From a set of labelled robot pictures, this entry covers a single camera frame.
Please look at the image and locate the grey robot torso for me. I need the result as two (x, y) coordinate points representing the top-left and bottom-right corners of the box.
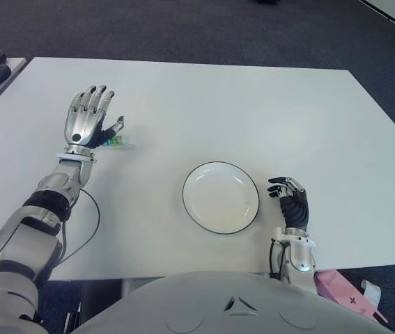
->
(73, 270), (393, 334)

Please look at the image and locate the green white toothpaste tube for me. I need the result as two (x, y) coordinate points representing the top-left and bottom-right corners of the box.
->
(99, 136), (136, 150)

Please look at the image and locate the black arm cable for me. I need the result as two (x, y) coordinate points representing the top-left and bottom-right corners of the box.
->
(269, 238), (285, 278)
(57, 189), (100, 265)

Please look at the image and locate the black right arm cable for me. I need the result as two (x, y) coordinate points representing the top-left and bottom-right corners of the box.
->
(269, 238), (285, 278)

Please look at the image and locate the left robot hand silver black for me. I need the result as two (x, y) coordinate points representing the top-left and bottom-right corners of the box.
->
(63, 84), (125, 150)

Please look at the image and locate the pink cardboard box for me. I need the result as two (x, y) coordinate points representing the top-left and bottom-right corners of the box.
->
(313, 269), (389, 324)

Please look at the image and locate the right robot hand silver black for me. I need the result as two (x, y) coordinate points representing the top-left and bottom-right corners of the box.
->
(267, 176), (310, 230)

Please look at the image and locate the white paper strip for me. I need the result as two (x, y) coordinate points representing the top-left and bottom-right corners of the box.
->
(360, 279), (382, 310)

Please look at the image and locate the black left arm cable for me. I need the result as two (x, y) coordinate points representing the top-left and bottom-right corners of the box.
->
(57, 189), (100, 265)

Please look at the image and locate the white plate black rim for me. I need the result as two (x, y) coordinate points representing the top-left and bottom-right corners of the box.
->
(182, 160), (261, 234)

